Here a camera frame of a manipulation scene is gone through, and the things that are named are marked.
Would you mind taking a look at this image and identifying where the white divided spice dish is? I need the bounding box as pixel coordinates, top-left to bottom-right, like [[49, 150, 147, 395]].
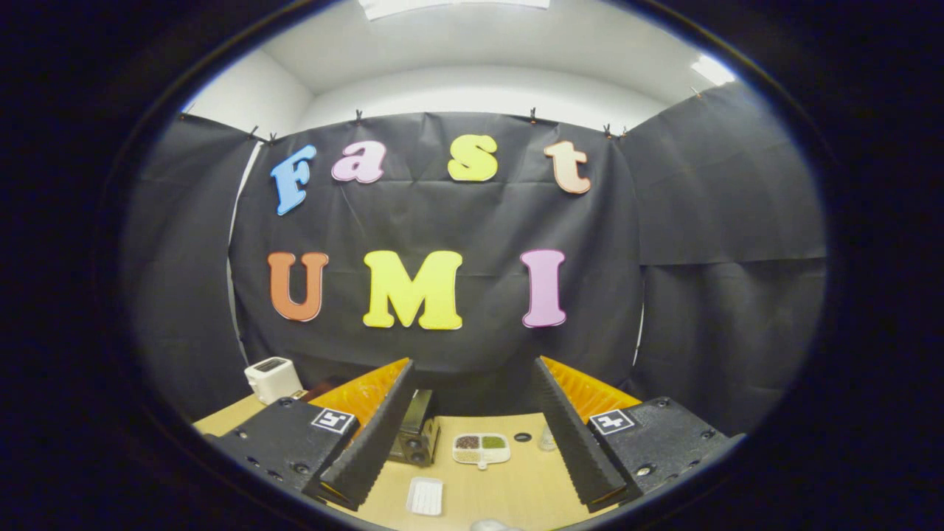
[[452, 432, 511, 471]]

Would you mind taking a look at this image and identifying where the white rectangular tray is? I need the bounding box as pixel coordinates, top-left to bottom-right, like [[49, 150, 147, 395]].
[[406, 476, 444, 517]]

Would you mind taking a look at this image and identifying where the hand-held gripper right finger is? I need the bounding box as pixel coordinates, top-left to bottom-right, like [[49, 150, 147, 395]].
[[532, 356, 746, 513]]

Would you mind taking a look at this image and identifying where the black toaster oven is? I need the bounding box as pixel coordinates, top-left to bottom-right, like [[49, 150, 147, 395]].
[[302, 376, 441, 467]]

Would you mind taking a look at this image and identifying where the small ceiling light panel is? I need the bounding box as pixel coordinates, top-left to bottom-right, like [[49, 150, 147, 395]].
[[691, 55, 736, 86]]

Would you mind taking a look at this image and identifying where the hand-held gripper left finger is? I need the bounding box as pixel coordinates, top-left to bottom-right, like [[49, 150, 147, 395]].
[[210, 358, 417, 511]]

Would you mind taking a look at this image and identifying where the long ceiling light panel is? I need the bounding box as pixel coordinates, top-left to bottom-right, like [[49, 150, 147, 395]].
[[359, 0, 550, 19]]

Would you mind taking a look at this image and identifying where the white pop-up toaster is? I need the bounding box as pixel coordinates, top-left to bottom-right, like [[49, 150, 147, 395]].
[[244, 357, 304, 406]]

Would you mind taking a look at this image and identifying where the row of cloth clips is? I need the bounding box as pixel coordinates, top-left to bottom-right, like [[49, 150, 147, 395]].
[[177, 87, 705, 142]]

